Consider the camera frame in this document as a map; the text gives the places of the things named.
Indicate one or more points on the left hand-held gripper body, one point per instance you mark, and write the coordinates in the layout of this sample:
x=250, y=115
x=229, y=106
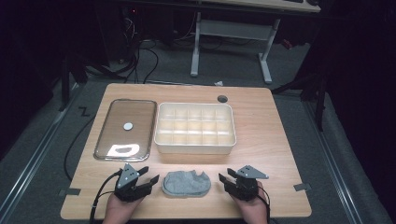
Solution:
x=127, y=179

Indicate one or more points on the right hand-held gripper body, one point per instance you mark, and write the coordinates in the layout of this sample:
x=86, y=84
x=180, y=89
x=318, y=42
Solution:
x=247, y=186

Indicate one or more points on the grey sock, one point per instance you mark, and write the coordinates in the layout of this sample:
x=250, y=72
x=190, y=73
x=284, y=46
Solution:
x=185, y=184

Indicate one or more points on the white divided storage box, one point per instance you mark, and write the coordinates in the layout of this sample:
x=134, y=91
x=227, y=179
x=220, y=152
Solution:
x=194, y=149

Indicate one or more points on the person's right hand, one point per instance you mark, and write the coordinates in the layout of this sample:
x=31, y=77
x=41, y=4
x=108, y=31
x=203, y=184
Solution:
x=255, y=211

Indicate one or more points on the person's left hand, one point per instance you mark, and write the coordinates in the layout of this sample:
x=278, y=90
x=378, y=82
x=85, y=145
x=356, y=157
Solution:
x=120, y=211

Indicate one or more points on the grey tape strip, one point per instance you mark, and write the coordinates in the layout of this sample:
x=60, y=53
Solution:
x=302, y=187
x=70, y=192

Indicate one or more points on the clear plastic box lid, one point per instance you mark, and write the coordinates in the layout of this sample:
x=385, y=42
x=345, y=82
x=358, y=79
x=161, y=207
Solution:
x=124, y=112

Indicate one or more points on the white paper scrap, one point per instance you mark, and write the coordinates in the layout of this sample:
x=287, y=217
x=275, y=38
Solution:
x=219, y=83

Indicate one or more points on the black stand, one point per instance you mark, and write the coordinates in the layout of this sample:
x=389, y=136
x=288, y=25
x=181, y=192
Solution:
x=319, y=99
x=65, y=84

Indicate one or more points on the white-legged desk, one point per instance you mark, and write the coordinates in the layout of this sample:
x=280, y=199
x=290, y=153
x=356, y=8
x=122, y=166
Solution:
x=232, y=29

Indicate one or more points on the metal floor rail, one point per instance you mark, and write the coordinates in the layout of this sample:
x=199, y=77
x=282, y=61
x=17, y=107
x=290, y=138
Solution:
x=34, y=158
x=334, y=165

